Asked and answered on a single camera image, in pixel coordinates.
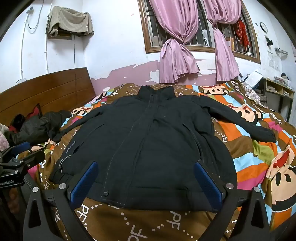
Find wooden headboard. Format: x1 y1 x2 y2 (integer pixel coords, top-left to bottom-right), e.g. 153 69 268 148
0 67 96 130

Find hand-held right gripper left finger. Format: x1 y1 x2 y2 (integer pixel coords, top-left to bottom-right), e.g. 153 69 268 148
23 161 99 241

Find pink fleece cloth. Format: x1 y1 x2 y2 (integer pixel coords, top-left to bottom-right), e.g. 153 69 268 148
0 123 10 150

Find beige cloth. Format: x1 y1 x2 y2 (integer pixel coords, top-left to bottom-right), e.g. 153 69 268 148
46 6 95 39

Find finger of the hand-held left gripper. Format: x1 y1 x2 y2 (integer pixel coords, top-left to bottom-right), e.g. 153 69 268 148
14 150 45 171
0 142 31 160

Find white paper sheets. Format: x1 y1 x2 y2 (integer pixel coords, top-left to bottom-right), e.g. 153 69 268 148
244 70 263 90

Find floral patterned cloth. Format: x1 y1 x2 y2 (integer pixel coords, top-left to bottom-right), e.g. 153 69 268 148
242 83 269 107

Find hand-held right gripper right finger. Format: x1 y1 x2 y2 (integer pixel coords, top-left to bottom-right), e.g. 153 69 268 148
193 161 270 241

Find narrow pink curtain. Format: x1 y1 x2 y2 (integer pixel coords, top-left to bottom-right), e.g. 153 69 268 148
203 0 240 81

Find wooden framed window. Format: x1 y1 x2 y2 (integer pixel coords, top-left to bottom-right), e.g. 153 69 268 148
137 0 261 65

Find wooden desk shelf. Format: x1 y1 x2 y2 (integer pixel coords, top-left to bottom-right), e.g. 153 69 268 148
264 77 295 121

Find white wall paper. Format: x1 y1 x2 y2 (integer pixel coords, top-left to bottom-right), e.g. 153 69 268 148
267 51 280 70

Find printed cartoon blanket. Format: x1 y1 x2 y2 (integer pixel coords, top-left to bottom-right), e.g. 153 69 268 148
30 80 296 241

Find wide pink curtain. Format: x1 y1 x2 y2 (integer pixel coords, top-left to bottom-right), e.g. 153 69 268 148
148 0 200 84

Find red hanging tassels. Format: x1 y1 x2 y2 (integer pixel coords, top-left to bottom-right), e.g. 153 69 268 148
236 20 251 48

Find wall-mounted unit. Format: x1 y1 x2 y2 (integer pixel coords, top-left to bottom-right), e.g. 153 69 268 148
57 28 73 40

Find crumpled dark jacket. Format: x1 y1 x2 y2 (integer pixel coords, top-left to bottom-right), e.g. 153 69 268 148
9 110 72 145

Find black padded jacket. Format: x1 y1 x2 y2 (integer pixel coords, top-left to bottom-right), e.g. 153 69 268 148
48 85 277 212

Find red cloth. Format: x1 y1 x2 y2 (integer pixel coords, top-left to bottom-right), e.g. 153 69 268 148
25 103 43 118

